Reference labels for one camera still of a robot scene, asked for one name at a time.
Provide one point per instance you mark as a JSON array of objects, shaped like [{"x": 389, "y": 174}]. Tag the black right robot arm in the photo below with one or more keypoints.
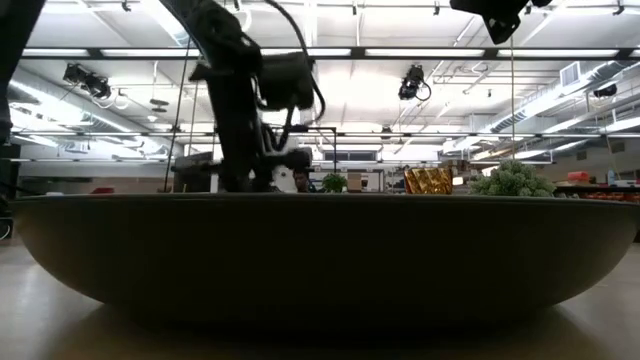
[{"x": 530, "y": 4}]

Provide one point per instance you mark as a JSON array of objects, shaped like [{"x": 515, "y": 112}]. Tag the person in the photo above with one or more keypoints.
[{"x": 302, "y": 181}]

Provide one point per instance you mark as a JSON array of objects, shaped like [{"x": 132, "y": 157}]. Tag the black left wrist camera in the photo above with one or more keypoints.
[{"x": 287, "y": 80}]

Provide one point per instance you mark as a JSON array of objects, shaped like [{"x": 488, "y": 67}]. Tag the green broccoli floret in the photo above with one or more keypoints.
[{"x": 510, "y": 181}]

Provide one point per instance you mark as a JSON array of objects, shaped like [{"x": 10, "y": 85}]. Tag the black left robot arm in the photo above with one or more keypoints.
[{"x": 225, "y": 35}]

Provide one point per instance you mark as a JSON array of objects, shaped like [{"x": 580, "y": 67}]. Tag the large dark bowl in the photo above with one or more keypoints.
[{"x": 325, "y": 250}]

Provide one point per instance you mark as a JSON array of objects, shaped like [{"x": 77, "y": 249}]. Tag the black upright frame post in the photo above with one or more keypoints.
[{"x": 12, "y": 60}]

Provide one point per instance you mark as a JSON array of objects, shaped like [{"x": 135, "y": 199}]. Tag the small green vegetable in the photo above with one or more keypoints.
[{"x": 334, "y": 183}]

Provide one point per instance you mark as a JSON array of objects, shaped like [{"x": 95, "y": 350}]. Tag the black ceiling-mounted camera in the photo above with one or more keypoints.
[
  {"x": 412, "y": 82},
  {"x": 87, "y": 80}
]

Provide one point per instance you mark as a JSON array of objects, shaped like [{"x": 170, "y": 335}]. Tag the black overhead frame bar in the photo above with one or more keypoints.
[{"x": 400, "y": 52}]

